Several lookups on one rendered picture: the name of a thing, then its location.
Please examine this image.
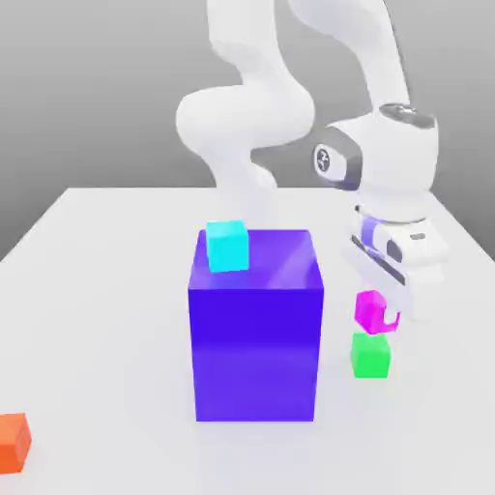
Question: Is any large blue box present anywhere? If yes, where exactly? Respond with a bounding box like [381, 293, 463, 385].
[187, 228, 325, 423]

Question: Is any small orange cube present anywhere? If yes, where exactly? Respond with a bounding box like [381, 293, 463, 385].
[0, 412, 33, 476]

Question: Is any small green cube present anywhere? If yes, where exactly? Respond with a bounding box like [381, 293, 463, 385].
[350, 331, 392, 380]

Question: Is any small cyan cube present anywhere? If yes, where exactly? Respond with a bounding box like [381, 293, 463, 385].
[205, 219, 249, 275]

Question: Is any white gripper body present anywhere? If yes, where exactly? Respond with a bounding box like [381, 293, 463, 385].
[341, 230, 446, 323]

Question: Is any small magenta cube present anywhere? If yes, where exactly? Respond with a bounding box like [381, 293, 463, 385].
[354, 289, 402, 336]

